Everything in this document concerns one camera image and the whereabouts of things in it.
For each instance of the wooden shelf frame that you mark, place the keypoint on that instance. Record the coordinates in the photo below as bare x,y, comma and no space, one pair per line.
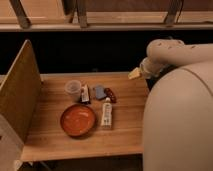
105,15

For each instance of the small dark box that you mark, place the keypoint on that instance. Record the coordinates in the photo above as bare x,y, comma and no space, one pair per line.
85,96

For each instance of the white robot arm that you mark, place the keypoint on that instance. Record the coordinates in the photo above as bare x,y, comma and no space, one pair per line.
178,114

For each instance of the white tube bottle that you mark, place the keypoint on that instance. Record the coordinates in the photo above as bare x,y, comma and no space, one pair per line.
106,119

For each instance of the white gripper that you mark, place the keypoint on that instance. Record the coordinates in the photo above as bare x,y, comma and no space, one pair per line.
147,69

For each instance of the clear plastic cup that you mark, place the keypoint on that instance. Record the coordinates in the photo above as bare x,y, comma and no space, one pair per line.
73,89

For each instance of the left cork board panel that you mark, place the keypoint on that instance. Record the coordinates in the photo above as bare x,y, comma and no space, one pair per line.
19,91

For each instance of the blue grey sponge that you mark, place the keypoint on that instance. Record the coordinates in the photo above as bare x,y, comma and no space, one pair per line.
99,92

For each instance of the orange bowl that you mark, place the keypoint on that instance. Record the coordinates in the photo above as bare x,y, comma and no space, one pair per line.
77,120

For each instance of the dark red object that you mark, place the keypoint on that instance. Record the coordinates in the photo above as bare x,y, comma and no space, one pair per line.
110,94

